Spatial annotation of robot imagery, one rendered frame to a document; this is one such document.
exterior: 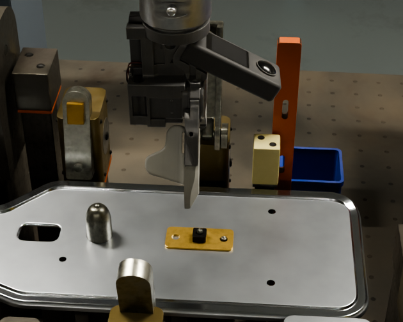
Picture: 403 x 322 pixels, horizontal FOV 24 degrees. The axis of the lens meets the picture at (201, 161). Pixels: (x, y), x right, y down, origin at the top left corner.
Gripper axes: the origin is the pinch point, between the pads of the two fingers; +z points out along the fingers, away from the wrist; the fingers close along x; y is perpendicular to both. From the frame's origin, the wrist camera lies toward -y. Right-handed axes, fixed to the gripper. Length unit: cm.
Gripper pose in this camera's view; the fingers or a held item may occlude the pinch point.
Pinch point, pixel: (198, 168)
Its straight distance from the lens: 109.3
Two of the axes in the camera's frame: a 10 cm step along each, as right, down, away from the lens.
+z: 0.1, 7.9, 6.1
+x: -0.7, 6.1, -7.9
